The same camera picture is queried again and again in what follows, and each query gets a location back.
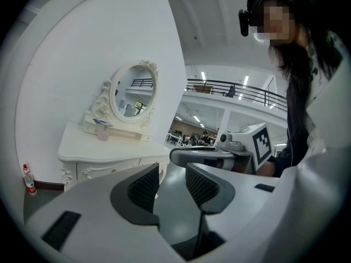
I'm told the small pink bottle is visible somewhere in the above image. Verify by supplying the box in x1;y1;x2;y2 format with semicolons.
97;125;111;142

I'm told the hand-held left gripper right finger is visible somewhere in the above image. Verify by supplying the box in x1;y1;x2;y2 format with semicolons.
185;162;281;244

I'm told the white ornate dressing table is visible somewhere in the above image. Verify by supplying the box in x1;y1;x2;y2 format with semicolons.
56;121;172;193

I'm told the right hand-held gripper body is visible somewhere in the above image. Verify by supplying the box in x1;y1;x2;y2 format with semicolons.
216;122;274;175

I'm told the oval mirror with white frame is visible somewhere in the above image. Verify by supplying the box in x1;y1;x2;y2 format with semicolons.
82;60;160;142

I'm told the black balcony railing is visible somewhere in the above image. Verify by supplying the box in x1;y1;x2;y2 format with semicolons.
185;78;288;112

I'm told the clear water bottle red label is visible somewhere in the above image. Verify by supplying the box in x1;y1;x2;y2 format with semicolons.
22;163;38;197

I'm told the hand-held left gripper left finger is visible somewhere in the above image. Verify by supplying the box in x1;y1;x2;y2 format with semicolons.
24;162;190;263

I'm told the black head-worn camera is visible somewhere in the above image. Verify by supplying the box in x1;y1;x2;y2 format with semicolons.
237;0;264;37

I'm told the blue flat card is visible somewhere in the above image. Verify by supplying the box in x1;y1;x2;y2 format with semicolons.
92;118;114;128

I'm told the person's patterned white shirt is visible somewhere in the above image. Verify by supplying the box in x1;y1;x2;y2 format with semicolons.
285;28;347;176

